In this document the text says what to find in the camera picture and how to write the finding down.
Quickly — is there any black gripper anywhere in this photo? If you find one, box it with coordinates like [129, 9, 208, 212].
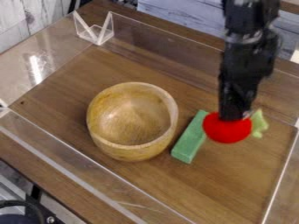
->
[219, 29, 282, 122]

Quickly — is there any red plush strawberry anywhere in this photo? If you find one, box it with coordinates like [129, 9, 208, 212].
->
[202, 108, 270, 144]

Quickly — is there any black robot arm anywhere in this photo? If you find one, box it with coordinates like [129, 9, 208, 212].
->
[219, 0, 282, 122]

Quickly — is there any green rectangular block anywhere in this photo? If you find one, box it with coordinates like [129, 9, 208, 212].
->
[171, 110, 208, 164]

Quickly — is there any wooden bowl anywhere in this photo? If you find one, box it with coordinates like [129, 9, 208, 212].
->
[87, 82, 179, 162]

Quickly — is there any black clamp under table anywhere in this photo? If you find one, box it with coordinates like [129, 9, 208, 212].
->
[24, 185, 65, 224]

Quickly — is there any clear acrylic corner bracket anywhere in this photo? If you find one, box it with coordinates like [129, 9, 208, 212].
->
[72, 11, 115, 46]

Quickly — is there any black cable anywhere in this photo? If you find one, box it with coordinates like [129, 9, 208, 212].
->
[0, 199, 44, 224]

